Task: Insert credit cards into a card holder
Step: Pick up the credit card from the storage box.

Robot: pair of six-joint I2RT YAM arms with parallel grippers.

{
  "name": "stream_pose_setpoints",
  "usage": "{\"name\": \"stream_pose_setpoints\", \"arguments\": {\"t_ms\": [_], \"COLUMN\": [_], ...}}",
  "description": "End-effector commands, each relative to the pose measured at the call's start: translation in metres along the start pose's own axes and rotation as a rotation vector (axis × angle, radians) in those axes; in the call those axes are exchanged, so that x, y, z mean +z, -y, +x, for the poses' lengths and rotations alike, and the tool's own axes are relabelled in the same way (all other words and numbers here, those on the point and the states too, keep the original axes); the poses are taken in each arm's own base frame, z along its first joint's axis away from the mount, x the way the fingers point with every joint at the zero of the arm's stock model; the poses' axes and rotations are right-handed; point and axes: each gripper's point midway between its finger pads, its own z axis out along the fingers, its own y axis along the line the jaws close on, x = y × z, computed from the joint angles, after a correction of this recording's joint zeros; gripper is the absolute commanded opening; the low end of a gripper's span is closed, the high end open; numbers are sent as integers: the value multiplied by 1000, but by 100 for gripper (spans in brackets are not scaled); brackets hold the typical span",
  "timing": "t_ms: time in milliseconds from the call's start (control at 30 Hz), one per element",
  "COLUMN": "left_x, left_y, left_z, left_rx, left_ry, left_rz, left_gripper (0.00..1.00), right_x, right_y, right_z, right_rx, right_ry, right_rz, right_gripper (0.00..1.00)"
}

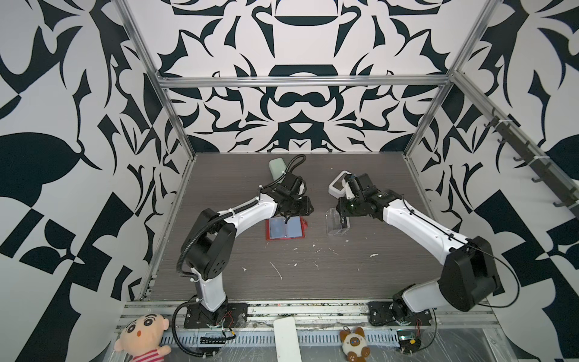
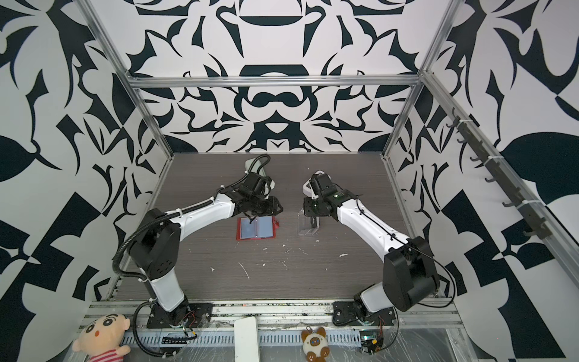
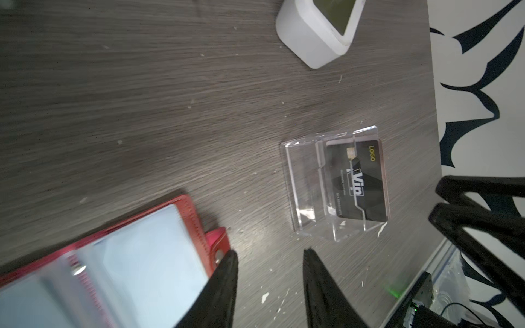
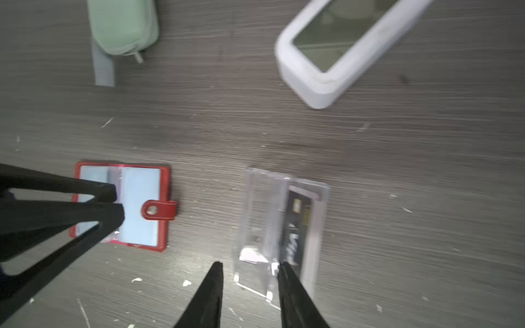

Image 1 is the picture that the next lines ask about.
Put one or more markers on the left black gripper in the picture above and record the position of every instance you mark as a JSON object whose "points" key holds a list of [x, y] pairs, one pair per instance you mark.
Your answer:
{"points": [[305, 210]]}

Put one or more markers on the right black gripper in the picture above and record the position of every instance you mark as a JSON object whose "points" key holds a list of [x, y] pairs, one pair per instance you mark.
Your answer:
{"points": [[341, 207]]}

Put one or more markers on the blue vip card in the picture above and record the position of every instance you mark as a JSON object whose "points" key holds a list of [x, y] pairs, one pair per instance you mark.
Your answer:
{"points": [[294, 228]]}

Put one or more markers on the red leather card holder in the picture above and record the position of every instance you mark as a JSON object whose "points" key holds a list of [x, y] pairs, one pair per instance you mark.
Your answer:
{"points": [[304, 227]]}

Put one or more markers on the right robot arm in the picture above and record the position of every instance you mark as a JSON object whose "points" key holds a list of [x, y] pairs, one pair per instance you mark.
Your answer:
{"points": [[469, 273]]}

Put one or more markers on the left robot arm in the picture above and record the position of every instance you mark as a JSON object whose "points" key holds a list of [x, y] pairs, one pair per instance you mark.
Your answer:
{"points": [[207, 249]]}

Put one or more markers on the clear acrylic card stand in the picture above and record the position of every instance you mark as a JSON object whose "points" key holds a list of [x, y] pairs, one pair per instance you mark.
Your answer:
{"points": [[336, 224]]}

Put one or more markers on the green glasses case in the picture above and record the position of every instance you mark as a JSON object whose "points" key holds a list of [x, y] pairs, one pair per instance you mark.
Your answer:
{"points": [[277, 168]]}

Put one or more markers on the white digital clock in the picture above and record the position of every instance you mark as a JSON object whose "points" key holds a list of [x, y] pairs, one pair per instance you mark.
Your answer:
{"points": [[338, 187]]}

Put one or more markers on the brown white plush toy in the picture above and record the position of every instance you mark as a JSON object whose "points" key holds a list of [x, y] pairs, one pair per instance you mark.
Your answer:
{"points": [[354, 344]]}

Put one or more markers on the small green circuit board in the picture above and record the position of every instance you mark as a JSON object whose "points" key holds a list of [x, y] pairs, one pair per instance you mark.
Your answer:
{"points": [[409, 342]]}

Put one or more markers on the white rectangular box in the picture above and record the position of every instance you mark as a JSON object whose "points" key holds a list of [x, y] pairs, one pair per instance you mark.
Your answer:
{"points": [[286, 340]]}

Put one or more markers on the grey hook rack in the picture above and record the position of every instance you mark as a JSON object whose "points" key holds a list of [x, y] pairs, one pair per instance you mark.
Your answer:
{"points": [[527, 153]]}

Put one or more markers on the cartoon boy plush doll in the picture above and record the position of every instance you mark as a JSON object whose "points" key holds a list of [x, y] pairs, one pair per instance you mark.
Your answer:
{"points": [[141, 338]]}

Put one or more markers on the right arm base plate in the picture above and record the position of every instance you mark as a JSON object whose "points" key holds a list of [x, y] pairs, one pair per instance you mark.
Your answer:
{"points": [[384, 313]]}

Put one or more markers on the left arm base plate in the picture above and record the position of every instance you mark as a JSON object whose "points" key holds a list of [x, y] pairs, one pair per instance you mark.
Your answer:
{"points": [[228, 315]]}

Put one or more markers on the white cable duct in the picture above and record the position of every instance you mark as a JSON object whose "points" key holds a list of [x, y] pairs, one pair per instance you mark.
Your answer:
{"points": [[307, 338]]}

